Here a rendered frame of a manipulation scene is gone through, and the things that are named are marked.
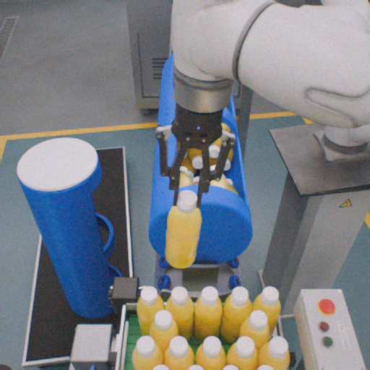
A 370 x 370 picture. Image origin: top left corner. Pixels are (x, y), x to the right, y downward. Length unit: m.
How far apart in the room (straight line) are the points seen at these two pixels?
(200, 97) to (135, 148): 2.56
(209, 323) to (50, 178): 0.72
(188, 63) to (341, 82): 0.20
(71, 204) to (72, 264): 0.35
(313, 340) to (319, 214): 0.72
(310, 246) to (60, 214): 1.01
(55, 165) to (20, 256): 1.21
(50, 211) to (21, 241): 1.23
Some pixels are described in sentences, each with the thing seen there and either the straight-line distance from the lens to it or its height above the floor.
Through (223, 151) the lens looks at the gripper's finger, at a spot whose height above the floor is 1.53.
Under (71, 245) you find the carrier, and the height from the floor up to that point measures 0.74.
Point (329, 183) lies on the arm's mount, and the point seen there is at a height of 1.02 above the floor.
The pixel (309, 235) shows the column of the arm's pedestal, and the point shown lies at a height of 0.69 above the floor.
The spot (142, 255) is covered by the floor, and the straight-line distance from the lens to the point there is 2.42.
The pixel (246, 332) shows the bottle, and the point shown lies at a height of 1.06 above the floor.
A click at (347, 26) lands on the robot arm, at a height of 1.78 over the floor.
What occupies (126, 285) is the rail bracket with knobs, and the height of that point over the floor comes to 1.00.
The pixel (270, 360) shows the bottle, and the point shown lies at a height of 1.07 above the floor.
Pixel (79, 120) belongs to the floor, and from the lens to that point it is 3.51.
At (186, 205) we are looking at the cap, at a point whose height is 1.40.
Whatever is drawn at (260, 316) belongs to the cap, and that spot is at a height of 1.10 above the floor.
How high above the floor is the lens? 1.96
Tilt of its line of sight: 45 degrees down
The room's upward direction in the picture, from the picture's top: straight up
